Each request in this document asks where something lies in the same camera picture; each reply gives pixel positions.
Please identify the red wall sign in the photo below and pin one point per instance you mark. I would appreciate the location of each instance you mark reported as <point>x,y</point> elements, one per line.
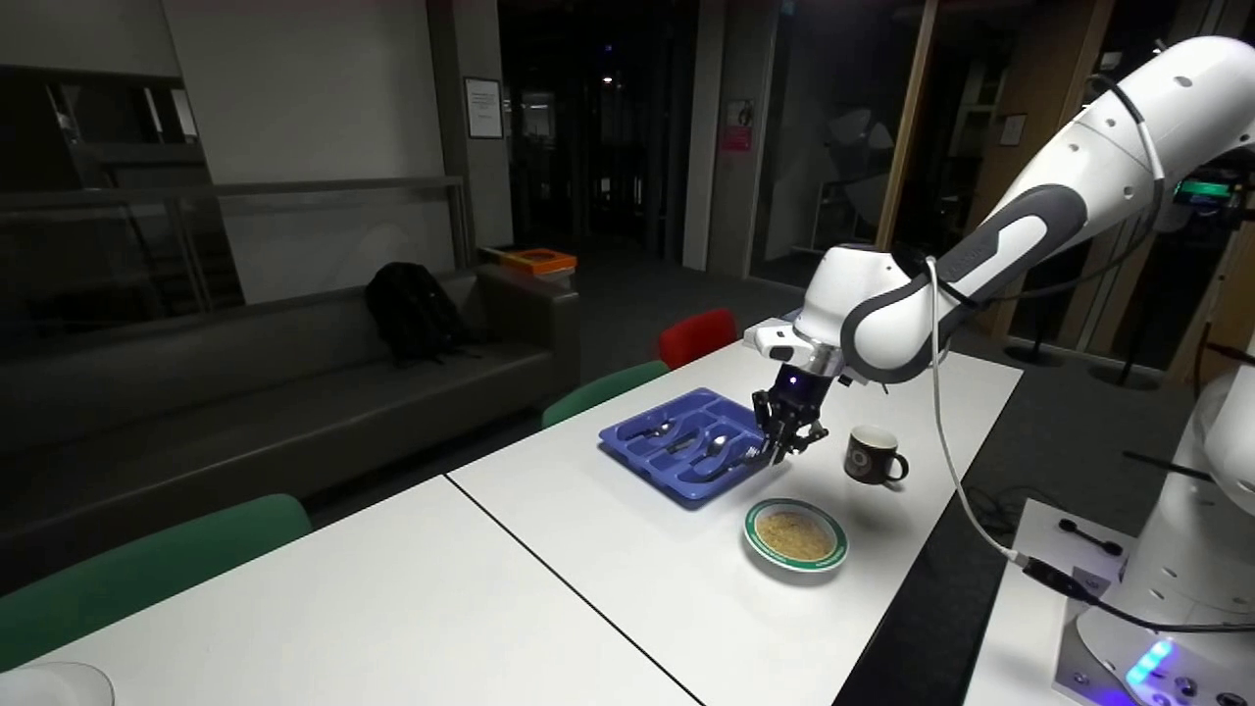
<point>737,129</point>

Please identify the black dumbbell shaped tool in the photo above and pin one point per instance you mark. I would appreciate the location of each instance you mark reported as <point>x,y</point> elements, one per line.
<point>1090,533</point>

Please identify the blue plastic cutlery tray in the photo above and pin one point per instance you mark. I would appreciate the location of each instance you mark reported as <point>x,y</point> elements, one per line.
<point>653,465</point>

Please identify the silver table knife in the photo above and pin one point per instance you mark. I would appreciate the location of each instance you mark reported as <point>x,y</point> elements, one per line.
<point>692,441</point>

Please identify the orange lidded bin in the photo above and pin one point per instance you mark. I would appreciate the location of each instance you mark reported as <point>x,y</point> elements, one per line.
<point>537,261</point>

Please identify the framed wall notice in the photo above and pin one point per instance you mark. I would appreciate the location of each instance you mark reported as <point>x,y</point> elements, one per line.
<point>483,108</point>

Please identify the grey sofa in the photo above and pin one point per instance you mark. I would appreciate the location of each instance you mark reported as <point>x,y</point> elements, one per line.
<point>197,418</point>

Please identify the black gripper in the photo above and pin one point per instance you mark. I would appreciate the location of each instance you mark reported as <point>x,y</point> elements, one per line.
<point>795,388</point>

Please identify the black backpack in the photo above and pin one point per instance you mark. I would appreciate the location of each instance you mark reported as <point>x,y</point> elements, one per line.
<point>414,316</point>

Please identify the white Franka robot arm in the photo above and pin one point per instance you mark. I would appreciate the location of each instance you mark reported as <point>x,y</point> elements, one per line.
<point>1044,237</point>

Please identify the glass balustrade with handrail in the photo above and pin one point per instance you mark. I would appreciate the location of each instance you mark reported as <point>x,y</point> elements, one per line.
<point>197,197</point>

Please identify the silver teaspoon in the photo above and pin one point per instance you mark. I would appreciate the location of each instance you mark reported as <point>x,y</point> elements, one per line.
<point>656,426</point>

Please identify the green rimmed white bowl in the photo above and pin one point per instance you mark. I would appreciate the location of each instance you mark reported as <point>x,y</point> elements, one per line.
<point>759,550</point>

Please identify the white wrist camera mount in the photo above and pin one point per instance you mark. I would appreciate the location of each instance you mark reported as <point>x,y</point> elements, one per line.
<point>778,342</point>

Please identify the brown cereal flakes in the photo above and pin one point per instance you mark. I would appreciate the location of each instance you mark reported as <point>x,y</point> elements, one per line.
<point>795,533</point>

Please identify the dark ceramic mug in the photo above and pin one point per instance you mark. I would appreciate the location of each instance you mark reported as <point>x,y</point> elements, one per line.
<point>874,460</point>

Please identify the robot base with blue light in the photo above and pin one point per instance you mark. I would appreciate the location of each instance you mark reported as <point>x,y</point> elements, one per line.
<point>1125,659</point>

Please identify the red chair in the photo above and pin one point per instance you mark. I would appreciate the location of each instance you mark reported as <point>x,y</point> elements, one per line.
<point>696,340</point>

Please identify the green chair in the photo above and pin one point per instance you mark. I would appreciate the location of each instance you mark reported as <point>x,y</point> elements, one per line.
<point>603,388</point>
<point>142,570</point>

